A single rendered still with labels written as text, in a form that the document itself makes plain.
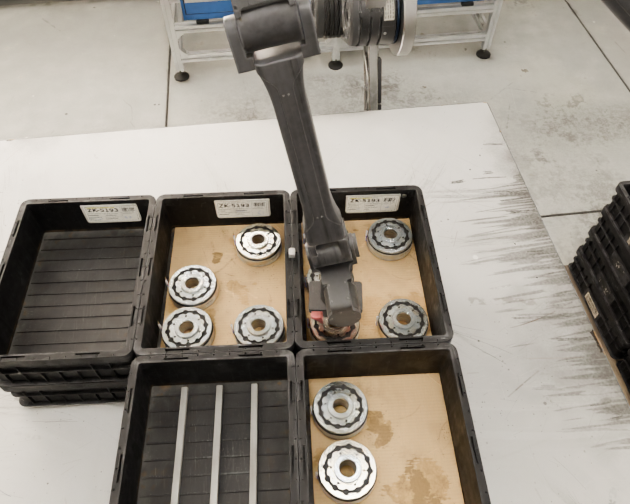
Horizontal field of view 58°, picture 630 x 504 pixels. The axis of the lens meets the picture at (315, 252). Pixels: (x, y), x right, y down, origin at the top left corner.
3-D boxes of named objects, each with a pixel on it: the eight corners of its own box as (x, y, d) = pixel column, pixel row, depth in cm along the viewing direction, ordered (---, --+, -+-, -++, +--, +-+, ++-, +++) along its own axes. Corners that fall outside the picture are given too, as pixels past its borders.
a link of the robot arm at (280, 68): (307, -12, 71) (224, 9, 72) (310, 3, 66) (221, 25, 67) (361, 243, 99) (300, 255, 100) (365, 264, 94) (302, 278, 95)
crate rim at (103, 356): (26, 206, 128) (21, 199, 126) (159, 201, 129) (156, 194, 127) (-29, 369, 105) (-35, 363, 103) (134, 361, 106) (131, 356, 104)
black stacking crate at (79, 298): (43, 233, 136) (23, 201, 127) (167, 228, 137) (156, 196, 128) (-4, 389, 112) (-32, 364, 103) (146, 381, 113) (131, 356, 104)
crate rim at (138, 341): (159, 201, 129) (156, 194, 127) (290, 196, 130) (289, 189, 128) (134, 361, 106) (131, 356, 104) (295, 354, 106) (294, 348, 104)
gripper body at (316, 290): (362, 315, 107) (364, 294, 101) (308, 314, 107) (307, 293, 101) (361, 286, 111) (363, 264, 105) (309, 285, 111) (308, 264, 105)
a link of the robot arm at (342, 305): (353, 227, 94) (303, 238, 95) (365, 285, 88) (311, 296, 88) (362, 266, 104) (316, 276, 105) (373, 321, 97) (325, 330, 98)
